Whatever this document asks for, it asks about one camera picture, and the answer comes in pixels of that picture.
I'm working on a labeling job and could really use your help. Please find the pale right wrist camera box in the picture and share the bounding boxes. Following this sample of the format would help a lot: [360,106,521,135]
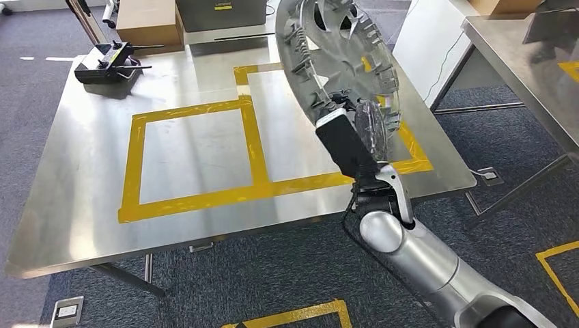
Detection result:
[315,107,381,180]

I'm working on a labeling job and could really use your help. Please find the thin grey cable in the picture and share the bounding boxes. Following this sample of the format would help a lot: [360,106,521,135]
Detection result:
[423,42,467,103]

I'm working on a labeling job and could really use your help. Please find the grey equipment case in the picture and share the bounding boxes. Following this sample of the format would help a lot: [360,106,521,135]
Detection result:
[175,0,268,33]

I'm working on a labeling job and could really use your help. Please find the black remote controller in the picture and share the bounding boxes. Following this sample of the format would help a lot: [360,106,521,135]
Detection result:
[74,40,165,86]

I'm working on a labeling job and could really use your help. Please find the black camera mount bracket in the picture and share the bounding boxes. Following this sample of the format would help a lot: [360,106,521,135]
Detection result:
[350,161,414,228]

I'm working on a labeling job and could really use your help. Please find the grey plastic wheel hubcap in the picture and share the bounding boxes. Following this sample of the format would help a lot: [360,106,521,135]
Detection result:
[274,0,402,137]

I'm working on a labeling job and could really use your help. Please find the yellow floor tape square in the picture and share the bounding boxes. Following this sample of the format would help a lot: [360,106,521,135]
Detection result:
[221,299,353,328]
[535,240,579,318]

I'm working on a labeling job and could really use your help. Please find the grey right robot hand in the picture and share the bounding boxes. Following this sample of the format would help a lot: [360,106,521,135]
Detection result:
[325,90,391,163]

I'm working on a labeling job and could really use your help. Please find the yellow table tape rectangle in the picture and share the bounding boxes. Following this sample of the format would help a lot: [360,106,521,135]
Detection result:
[118,95,272,225]
[233,63,434,196]

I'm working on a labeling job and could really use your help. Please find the brown cardboard box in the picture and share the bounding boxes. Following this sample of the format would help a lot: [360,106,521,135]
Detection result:
[468,0,543,16]
[116,0,185,50]

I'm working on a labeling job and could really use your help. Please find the steel workbench table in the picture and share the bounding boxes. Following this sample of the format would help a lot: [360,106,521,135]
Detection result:
[5,31,483,300]

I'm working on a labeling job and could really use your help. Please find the steel side table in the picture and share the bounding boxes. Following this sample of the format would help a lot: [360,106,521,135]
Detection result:
[429,0,579,232]

